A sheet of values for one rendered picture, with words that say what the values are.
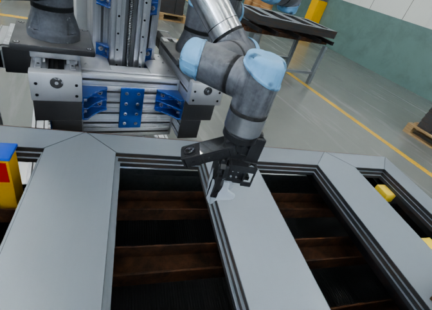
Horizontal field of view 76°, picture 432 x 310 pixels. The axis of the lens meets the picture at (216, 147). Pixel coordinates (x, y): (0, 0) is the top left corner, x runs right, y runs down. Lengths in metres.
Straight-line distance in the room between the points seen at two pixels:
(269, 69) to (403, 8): 8.27
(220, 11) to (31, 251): 0.60
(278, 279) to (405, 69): 7.82
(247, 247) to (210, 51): 0.44
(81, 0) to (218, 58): 1.03
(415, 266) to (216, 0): 0.83
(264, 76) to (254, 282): 0.42
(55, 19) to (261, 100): 0.72
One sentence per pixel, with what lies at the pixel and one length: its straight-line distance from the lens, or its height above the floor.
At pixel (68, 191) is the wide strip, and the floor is 0.85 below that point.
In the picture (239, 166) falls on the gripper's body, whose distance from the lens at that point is 0.56.
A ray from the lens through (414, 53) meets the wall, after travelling 8.28.
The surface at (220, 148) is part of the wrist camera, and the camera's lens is 0.54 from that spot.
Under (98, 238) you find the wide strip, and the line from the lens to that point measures 0.64.
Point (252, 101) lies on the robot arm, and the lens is 0.49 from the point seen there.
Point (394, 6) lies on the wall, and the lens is 8.84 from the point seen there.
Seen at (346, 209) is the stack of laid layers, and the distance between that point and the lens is 0.99.
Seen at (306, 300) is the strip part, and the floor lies 0.85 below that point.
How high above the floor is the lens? 1.37
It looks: 34 degrees down
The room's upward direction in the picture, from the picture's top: 18 degrees clockwise
